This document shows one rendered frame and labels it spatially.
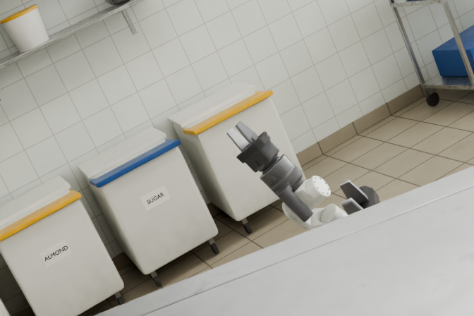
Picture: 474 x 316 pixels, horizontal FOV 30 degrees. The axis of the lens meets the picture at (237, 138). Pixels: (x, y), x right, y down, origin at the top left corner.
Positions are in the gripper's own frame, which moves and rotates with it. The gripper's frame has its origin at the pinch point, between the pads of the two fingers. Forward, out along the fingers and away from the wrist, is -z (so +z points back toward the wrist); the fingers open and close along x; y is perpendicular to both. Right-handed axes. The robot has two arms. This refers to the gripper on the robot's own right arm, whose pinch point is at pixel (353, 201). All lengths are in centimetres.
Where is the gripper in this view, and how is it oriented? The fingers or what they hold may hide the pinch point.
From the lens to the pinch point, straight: 159.6
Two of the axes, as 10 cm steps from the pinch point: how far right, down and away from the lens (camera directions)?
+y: 8.3, -4.1, -3.8
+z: 5.6, 6.2, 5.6
